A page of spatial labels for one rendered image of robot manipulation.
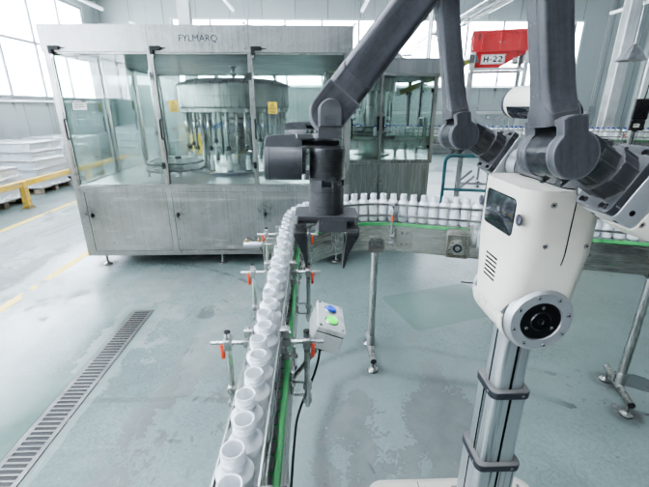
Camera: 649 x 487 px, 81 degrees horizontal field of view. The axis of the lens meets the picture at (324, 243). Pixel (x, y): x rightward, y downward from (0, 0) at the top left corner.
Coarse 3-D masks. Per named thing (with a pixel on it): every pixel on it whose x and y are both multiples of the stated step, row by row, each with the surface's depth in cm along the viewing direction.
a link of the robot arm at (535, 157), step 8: (536, 136) 64; (544, 136) 62; (552, 136) 60; (536, 144) 63; (544, 144) 61; (600, 144) 60; (608, 144) 60; (528, 152) 64; (536, 152) 62; (544, 152) 60; (528, 160) 64; (536, 160) 62; (544, 160) 60; (536, 168) 63; (544, 168) 61; (544, 176) 65; (552, 176) 61; (560, 184) 61
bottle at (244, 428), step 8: (240, 416) 65; (248, 416) 66; (240, 424) 66; (248, 424) 63; (256, 424) 65; (240, 432) 62; (248, 432) 63; (256, 432) 65; (240, 440) 63; (248, 440) 63; (256, 440) 64; (248, 448) 63; (256, 448) 63; (248, 456) 63; (256, 456) 64; (256, 464) 64; (264, 464) 67; (256, 472) 65; (264, 472) 67; (256, 480) 65; (264, 480) 67
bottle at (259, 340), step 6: (252, 336) 87; (258, 336) 88; (264, 336) 87; (252, 342) 85; (258, 342) 84; (264, 342) 85; (252, 348) 85; (258, 348) 85; (264, 348) 86; (270, 354) 87; (246, 360) 87; (270, 360) 87
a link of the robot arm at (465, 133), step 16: (448, 0) 94; (448, 16) 96; (448, 32) 96; (448, 48) 98; (448, 64) 99; (448, 80) 100; (464, 80) 100; (448, 96) 101; (464, 96) 101; (448, 112) 102; (464, 112) 99; (464, 128) 100; (464, 144) 101
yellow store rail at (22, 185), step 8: (40, 176) 695; (48, 176) 716; (56, 176) 736; (8, 184) 625; (16, 184) 638; (24, 184) 652; (32, 184) 673; (0, 192) 604; (24, 192) 654; (24, 200) 658; (24, 208) 660
